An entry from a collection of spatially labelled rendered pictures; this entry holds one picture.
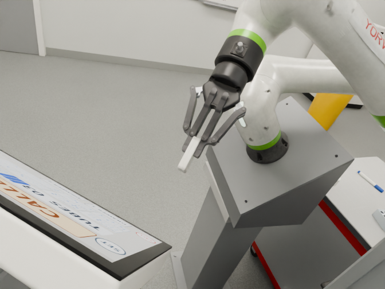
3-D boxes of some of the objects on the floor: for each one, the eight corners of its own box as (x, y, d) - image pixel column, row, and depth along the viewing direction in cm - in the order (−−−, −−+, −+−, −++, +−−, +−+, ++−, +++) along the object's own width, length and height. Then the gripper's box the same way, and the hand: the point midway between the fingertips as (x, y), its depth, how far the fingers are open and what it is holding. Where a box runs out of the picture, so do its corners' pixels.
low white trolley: (242, 246, 170) (296, 161, 126) (311, 231, 195) (377, 156, 150) (294, 351, 129) (403, 281, 85) (373, 316, 154) (490, 247, 109)
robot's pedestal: (169, 253, 154) (202, 159, 110) (215, 247, 165) (262, 159, 120) (180, 308, 132) (227, 219, 88) (232, 297, 143) (297, 213, 98)
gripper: (204, 50, 53) (148, 151, 48) (264, 73, 51) (211, 182, 45) (205, 70, 60) (156, 160, 55) (258, 92, 58) (211, 188, 52)
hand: (189, 155), depth 51 cm, fingers closed
